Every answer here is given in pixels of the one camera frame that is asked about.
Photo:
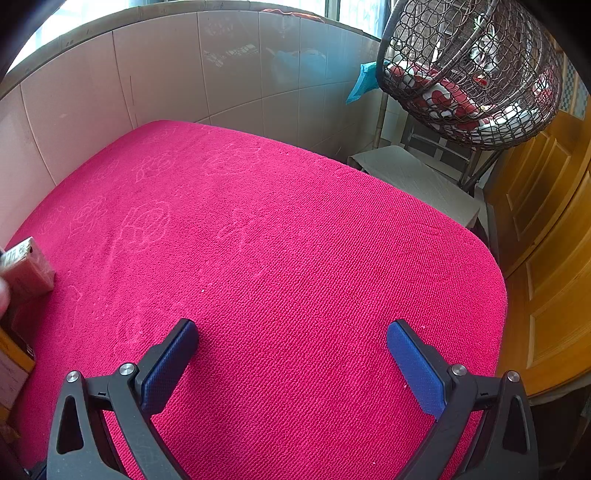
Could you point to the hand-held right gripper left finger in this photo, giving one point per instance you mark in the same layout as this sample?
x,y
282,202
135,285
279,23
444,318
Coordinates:
x,y
166,369

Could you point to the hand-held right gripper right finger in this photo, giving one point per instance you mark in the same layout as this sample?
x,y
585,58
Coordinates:
x,y
415,364

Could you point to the person's left hand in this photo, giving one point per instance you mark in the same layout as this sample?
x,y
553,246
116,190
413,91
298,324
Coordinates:
x,y
3,295

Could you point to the orange cardboard box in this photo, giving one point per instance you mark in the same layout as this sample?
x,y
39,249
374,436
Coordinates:
x,y
11,374

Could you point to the small brown box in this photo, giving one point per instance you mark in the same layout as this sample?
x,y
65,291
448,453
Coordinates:
x,y
30,270

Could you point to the magenta towel mat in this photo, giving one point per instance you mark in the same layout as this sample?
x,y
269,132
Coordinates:
x,y
277,240

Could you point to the grey plastic stool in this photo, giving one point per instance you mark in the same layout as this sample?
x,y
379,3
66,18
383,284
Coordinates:
x,y
415,180

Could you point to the yellow wooden door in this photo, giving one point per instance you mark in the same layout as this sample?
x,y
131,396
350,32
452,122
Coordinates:
x,y
545,230

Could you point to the red floral seat cushion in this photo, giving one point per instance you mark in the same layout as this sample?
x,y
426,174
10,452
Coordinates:
x,y
443,99

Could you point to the teal cloth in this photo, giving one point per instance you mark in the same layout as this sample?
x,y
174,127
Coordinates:
x,y
364,83

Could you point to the hanging wicker egg chair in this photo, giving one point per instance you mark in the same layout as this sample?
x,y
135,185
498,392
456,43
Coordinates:
x,y
508,92

